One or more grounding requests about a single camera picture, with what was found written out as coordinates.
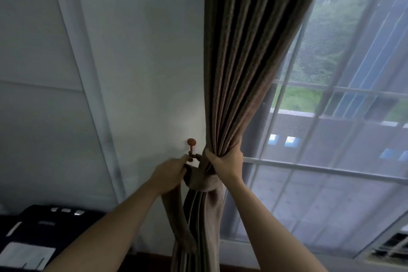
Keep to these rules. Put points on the person's left hand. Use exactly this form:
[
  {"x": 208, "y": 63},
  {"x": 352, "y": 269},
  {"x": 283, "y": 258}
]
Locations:
[{"x": 167, "y": 174}]

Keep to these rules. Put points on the person's right hand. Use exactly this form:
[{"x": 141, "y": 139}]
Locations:
[{"x": 228, "y": 166}]

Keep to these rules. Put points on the person's right thumb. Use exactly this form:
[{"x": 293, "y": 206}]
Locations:
[{"x": 210, "y": 157}]

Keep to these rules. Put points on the person's left thumb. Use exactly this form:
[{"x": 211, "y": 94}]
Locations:
[{"x": 182, "y": 158}]

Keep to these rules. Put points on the brown fabric curtain tieback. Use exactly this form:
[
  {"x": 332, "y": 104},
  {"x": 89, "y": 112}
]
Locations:
[{"x": 204, "y": 181}]

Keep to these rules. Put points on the brown pleated curtain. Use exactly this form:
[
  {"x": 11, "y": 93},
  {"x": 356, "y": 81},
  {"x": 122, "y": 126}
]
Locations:
[{"x": 248, "y": 58}]

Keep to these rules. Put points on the person's left forearm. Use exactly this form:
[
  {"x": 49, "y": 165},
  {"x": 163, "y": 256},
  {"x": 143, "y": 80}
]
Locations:
[{"x": 105, "y": 233}]

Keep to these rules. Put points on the person's right forearm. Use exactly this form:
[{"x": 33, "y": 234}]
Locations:
[{"x": 267, "y": 227}]

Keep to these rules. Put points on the white sheer curtain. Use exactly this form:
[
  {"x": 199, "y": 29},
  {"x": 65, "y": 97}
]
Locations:
[{"x": 334, "y": 185}]

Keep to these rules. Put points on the black printer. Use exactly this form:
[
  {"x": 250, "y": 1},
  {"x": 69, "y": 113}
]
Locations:
[{"x": 47, "y": 227}]

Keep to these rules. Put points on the white paper sheet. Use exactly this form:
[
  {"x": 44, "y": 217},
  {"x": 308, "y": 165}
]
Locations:
[{"x": 25, "y": 255}]

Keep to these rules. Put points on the white air conditioner vent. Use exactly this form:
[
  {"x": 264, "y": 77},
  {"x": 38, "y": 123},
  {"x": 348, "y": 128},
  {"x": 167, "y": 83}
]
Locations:
[{"x": 390, "y": 248}]

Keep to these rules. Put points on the red-brown wall hook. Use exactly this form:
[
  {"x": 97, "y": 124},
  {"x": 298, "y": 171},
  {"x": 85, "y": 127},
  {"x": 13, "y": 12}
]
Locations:
[{"x": 191, "y": 144}]

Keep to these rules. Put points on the white window frame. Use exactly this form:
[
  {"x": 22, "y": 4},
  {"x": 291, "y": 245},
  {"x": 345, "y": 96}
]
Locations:
[{"x": 318, "y": 169}]

